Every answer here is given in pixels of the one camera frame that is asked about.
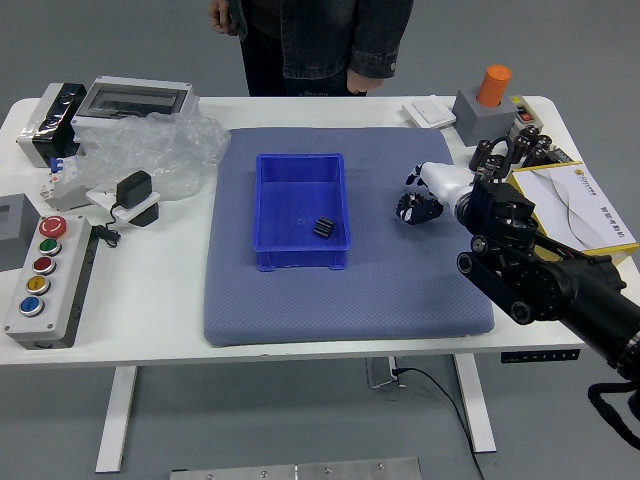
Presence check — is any grey table power box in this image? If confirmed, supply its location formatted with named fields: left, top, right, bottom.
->
left=366, top=357, right=407, bottom=390

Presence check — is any black table control panel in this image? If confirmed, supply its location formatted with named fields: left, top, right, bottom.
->
left=500, top=348, right=581, bottom=364

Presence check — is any white table leg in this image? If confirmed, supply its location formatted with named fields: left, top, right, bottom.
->
left=94, top=366, right=139, bottom=474
left=452, top=353, right=497, bottom=454

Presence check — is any grey enclosure with clear lid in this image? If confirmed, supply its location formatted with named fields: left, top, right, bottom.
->
left=73, top=75, right=201, bottom=124

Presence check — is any yellow and white carton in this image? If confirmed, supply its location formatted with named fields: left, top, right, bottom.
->
left=505, top=160, right=640, bottom=266

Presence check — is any white wall switch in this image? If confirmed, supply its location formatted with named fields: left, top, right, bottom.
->
left=402, top=97, right=457, bottom=129

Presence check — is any person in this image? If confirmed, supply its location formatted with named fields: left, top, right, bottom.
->
left=208, top=0, right=415, bottom=98

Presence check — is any blue plastic box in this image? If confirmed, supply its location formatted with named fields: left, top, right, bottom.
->
left=248, top=152, right=351, bottom=273

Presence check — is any white bracket with black block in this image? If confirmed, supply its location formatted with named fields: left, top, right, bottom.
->
left=85, top=187, right=162, bottom=229

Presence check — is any black and white junction box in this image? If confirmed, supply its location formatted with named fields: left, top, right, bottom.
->
left=16, top=82, right=90, bottom=169

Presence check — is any big black gear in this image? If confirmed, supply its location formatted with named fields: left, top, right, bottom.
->
left=397, top=193, right=421, bottom=222

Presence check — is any grey block holder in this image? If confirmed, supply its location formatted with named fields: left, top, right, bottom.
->
left=452, top=87, right=519, bottom=148

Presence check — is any white circuit breaker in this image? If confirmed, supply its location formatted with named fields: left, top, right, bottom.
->
left=39, top=154, right=89, bottom=212

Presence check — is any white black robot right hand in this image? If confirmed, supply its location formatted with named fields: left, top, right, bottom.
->
left=396, top=161, right=475, bottom=227

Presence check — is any black power adapter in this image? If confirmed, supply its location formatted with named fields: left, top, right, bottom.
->
left=115, top=170, right=154, bottom=209

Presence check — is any black adapter cord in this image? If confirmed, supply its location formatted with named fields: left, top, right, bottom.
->
left=92, top=199, right=124, bottom=249

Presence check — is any person's left hand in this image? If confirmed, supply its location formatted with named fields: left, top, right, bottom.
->
left=346, top=69, right=380, bottom=96

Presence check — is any grey metal plate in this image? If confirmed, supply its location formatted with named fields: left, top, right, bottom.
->
left=169, top=455, right=422, bottom=480

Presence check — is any grey box with window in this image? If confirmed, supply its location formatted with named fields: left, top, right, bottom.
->
left=0, top=193, right=40, bottom=273

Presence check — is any switch box with red button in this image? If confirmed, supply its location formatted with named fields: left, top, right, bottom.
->
left=508, top=95, right=539, bottom=126

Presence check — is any grey push-button control box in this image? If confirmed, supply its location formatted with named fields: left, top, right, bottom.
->
left=3, top=215, right=94, bottom=350

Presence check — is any black power cable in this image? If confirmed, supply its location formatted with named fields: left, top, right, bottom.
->
left=392, top=367, right=486, bottom=480

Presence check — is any blue-grey padded mat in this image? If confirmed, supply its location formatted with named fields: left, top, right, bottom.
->
left=202, top=127, right=496, bottom=349

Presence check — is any person's right hand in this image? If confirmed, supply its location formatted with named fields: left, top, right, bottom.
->
left=208, top=0, right=240, bottom=35

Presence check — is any clear plastic bag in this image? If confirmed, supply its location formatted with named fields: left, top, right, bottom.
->
left=74, top=112, right=232, bottom=202

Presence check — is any orange cylinder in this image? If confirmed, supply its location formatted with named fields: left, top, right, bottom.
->
left=476, top=64, right=512, bottom=107

